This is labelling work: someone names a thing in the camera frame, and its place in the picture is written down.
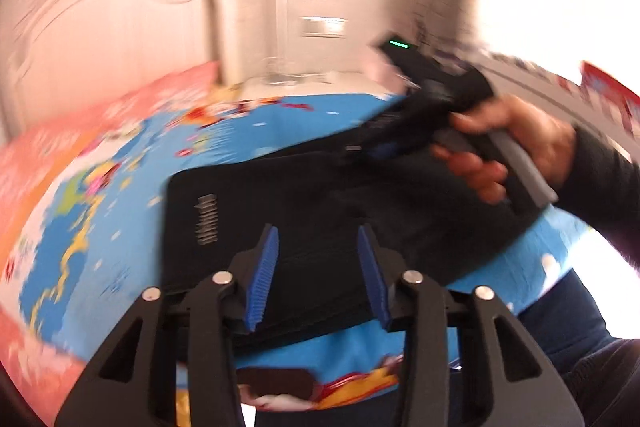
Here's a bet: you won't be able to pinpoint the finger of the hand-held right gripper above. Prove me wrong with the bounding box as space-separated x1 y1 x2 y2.
345 104 418 164

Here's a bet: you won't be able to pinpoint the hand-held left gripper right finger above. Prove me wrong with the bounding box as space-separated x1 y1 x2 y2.
356 223 586 427

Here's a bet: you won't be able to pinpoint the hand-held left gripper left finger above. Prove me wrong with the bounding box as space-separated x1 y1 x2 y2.
54 223 281 427

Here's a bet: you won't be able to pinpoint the black pants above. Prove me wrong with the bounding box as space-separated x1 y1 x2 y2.
164 94 546 348

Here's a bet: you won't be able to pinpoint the person's right forearm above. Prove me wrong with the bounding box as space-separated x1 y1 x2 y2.
550 124 640 269

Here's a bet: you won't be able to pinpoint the person's right hand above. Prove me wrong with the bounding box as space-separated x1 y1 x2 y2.
431 96 577 204

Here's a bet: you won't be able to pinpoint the red box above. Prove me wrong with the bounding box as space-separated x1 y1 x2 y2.
580 62 640 130

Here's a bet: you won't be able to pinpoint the cartoon printed blanket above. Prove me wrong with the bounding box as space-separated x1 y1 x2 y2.
0 92 591 410

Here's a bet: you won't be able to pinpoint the pink floral bedspread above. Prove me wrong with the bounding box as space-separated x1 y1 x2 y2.
0 61 221 427

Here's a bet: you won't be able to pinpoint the white bed headboard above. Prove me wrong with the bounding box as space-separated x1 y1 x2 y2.
7 0 241 132

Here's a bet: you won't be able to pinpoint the white wall switch plate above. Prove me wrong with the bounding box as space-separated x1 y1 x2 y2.
301 17 348 38

